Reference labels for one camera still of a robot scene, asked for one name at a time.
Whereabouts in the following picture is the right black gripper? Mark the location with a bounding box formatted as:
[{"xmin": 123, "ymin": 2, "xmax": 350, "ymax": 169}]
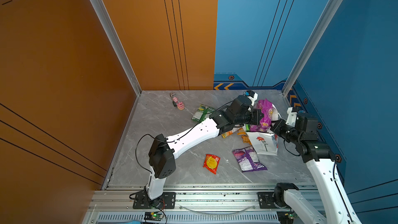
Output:
[{"xmin": 268, "ymin": 118, "xmax": 302, "ymax": 145}]

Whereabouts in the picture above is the purple grape snack bag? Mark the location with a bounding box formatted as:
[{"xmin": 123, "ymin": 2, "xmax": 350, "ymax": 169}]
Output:
[{"xmin": 245, "ymin": 99, "xmax": 274, "ymax": 133}]

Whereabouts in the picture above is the green twin snack pack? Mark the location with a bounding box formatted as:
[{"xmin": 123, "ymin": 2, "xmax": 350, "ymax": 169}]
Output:
[{"xmin": 191, "ymin": 104, "xmax": 216, "ymax": 122}]

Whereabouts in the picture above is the white floral paper bag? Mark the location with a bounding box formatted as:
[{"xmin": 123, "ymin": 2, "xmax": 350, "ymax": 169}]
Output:
[{"xmin": 246, "ymin": 105, "xmax": 280, "ymax": 156}]

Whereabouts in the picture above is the purple white snack bag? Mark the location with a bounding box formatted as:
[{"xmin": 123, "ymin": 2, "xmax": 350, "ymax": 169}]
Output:
[{"xmin": 232, "ymin": 146, "xmax": 267, "ymax": 172}]

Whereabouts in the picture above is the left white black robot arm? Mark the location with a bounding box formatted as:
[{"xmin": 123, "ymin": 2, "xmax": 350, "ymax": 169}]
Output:
[{"xmin": 145, "ymin": 90, "xmax": 264, "ymax": 200}]

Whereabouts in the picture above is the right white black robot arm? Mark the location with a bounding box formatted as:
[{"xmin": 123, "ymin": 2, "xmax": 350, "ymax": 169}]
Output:
[{"xmin": 271, "ymin": 113, "xmax": 361, "ymax": 224}]

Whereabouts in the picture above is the orange snack bag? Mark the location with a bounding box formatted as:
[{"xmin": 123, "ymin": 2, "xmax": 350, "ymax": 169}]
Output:
[{"xmin": 221, "ymin": 127, "xmax": 241, "ymax": 139}]

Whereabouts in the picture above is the small orange snack packet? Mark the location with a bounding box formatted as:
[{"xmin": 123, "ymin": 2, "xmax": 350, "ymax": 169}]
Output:
[{"xmin": 237, "ymin": 128, "xmax": 251, "ymax": 145}]

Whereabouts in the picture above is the red yellow snack packet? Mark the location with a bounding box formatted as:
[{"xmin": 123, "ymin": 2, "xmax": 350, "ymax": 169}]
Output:
[{"xmin": 203, "ymin": 154, "xmax": 220, "ymax": 175}]

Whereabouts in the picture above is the green circuit board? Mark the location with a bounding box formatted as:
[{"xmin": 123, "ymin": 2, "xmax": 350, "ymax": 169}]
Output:
[{"xmin": 144, "ymin": 212, "xmax": 165, "ymax": 223}]

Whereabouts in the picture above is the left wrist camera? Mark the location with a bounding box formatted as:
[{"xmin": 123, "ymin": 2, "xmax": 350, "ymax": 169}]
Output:
[{"xmin": 244, "ymin": 90, "xmax": 258, "ymax": 105}]

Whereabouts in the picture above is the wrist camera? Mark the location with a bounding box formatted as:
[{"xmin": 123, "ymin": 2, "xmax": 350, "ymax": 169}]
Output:
[
  {"xmin": 244, "ymin": 90, "xmax": 258, "ymax": 105},
  {"xmin": 286, "ymin": 107, "xmax": 301, "ymax": 127}
]

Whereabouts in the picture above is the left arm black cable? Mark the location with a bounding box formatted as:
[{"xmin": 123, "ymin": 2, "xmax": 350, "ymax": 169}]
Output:
[{"xmin": 135, "ymin": 101, "xmax": 237, "ymax": 175}]

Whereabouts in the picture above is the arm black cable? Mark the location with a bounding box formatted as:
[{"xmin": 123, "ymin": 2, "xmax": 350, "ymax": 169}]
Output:
[
  {"xmin": 282, "ymin": 130, "xmax": 355, "ymax": 224},
  {"xmin": 135, "ymin": 101, "xmax": 237, "ymax": 175}
]

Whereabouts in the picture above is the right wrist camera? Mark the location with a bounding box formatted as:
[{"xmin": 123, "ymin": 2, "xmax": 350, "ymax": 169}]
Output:
[{"xmin": 286, "ymin": 107, "xmax": 301, "ymax": 127}]

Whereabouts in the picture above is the pink keychain toy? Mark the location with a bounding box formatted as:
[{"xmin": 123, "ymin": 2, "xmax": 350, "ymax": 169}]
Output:
[{"xmin": 170, "ymin": 93, "xmax": 185, "ymax": 110}]

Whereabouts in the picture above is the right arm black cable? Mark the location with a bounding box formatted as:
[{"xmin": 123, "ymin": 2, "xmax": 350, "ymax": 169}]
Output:
[{"xmin": 282, "ymin": 130, "xmax": 355, "ymax": 224}]

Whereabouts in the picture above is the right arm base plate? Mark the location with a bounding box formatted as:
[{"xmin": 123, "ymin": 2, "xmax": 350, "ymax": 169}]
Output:
[{"xmin": 257, "ymin": 192, "xmax": 287, "ymax": 209}]

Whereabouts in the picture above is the aluminium mounting rail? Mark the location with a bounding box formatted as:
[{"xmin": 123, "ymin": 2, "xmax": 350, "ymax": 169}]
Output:
[{"xmin": 81, "ymin": 183, "xmax": 355, "ymax": 224}]

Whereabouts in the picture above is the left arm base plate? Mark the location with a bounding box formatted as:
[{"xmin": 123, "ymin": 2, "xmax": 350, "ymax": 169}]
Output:
[{"xmin": 129, "ymin": 190, "xmax": 176, "ymax": 209}]

